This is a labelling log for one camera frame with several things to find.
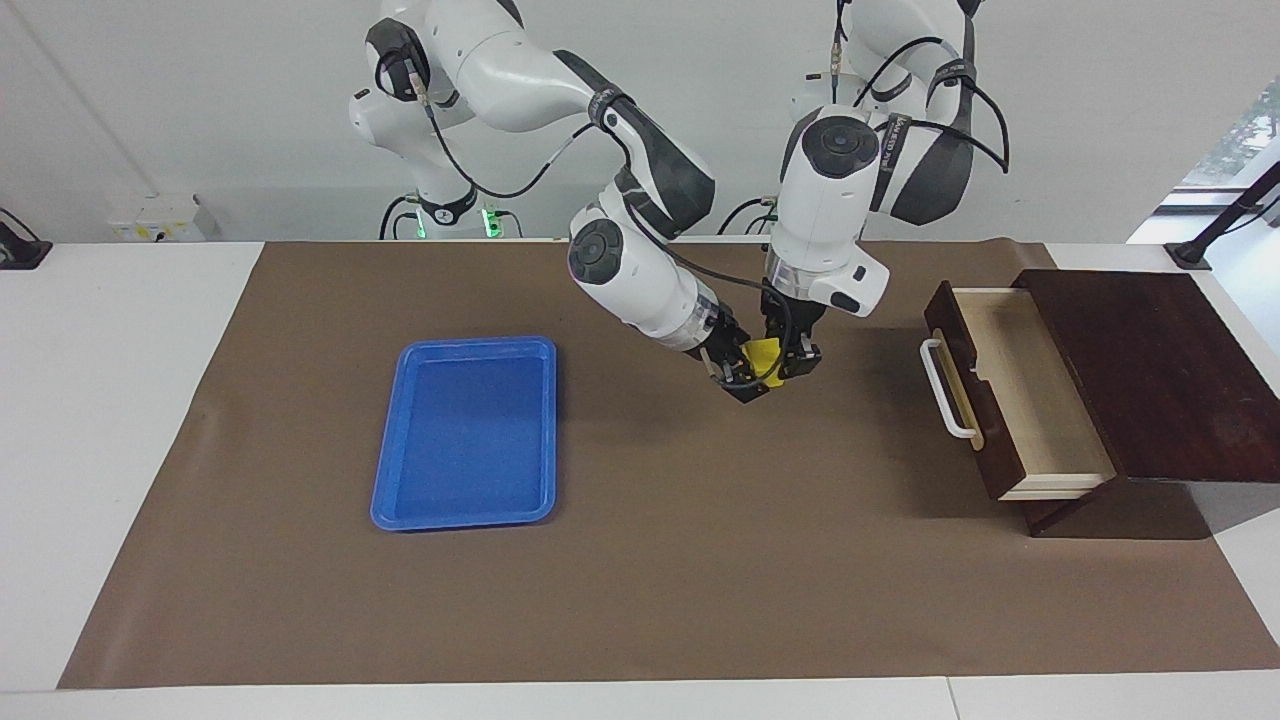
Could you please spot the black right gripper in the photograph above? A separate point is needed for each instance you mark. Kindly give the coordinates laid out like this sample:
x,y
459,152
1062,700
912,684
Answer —
x,y
725,345

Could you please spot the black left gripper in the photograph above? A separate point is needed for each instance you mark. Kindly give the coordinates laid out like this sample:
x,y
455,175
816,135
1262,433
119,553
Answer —
x,y
795,318

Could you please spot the yellow cube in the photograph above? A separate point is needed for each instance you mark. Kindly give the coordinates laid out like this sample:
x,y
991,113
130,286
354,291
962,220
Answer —
x,y
765,358

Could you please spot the dark wooden drawer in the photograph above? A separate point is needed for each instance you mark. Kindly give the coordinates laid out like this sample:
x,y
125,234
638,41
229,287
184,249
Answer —
x,y
1050,400

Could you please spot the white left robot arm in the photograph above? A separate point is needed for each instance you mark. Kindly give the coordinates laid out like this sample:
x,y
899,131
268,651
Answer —
x,y
830,200

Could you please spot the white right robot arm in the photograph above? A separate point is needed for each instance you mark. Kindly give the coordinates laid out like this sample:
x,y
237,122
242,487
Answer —
x,y
520,70

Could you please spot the brown table mat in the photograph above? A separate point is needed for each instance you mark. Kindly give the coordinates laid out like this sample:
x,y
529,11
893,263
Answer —
x,y
600,550

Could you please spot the blue plastic tray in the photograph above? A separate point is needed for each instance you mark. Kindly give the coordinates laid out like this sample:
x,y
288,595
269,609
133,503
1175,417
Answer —
x,y
465,435

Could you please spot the dark brown wooden cabinet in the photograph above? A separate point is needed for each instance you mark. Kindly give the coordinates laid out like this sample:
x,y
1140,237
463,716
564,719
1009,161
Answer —
x,y
1160,380

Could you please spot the black clamp stand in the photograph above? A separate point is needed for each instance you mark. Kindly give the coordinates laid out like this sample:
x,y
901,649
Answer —
x,y
1225,215

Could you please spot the white wall outlet box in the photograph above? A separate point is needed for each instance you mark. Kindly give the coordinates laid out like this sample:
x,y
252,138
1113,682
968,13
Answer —
x,y
160,222

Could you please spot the black desk mount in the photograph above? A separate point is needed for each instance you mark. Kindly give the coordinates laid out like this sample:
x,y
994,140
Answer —
x,y
20,250

